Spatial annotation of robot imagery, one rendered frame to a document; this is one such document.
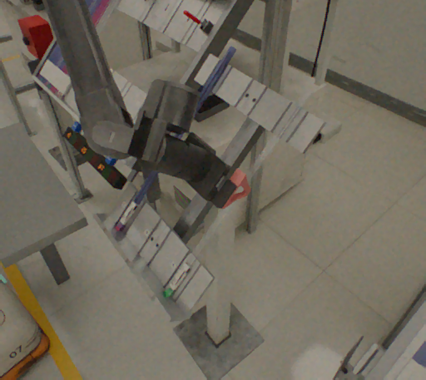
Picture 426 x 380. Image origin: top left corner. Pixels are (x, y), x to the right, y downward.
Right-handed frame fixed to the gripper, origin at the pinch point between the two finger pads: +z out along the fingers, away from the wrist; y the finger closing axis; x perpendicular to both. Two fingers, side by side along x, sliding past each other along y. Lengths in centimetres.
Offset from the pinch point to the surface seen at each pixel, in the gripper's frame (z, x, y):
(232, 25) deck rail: 23, -29, 44
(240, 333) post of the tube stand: 79, 60, 9
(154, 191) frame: 26, 24, 37
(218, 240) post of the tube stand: 26.6, 20.3, 9.8
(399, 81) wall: 192, -79, 65
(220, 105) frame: 55, -8, 60
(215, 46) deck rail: 21, -21, 43
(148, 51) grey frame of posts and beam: 55, -9, 116
